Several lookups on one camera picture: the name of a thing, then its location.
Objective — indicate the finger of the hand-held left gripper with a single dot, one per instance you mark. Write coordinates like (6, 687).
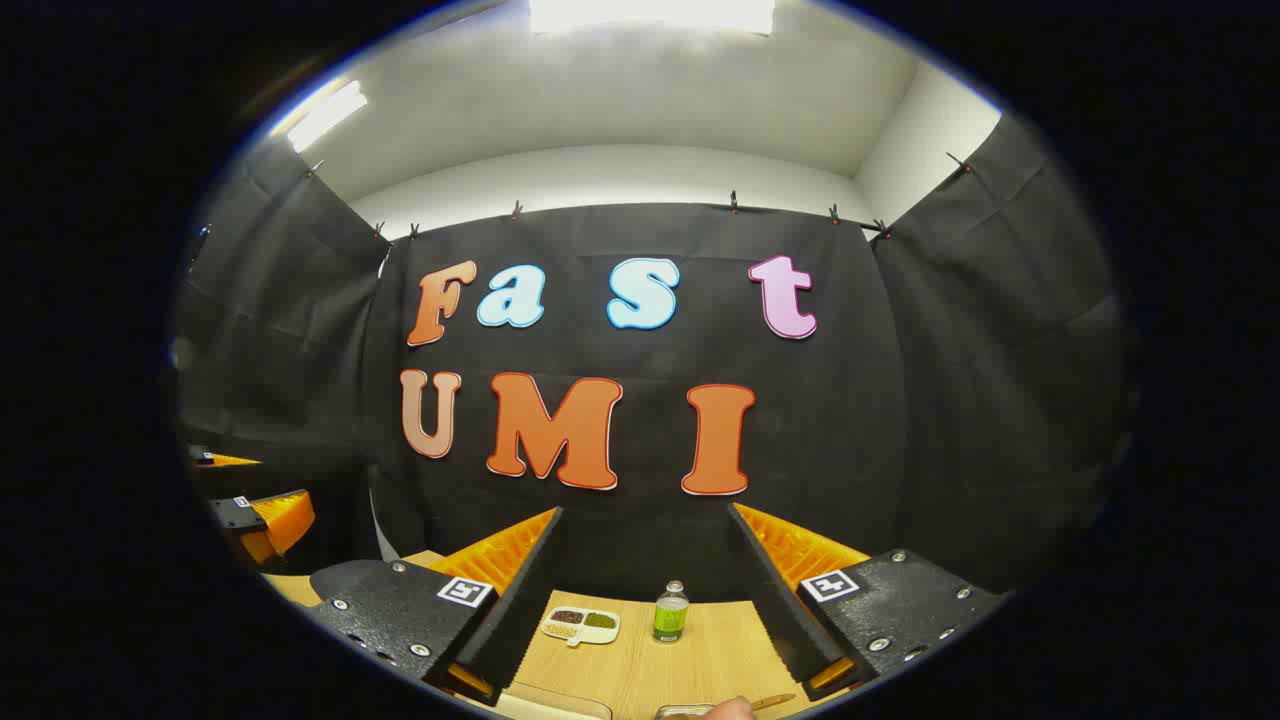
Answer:
(225, 460)
(285, 520)

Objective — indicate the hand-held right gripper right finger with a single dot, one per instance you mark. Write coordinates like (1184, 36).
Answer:
(775, 610)

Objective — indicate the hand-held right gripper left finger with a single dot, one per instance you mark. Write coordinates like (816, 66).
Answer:
(520, 610)

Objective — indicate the wooden spoon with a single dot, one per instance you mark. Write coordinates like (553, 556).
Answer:
(772, 702)

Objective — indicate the white divided bean dish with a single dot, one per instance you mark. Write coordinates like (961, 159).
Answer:
(580, 625)

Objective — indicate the green drink bottle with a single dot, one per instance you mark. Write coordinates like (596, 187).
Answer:
(670, 620)

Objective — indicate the narrow ceiling light panel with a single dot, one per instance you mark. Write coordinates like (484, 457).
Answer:
(326, 116)

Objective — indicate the row of small cloth clips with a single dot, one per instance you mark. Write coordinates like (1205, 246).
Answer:
(733, 201)

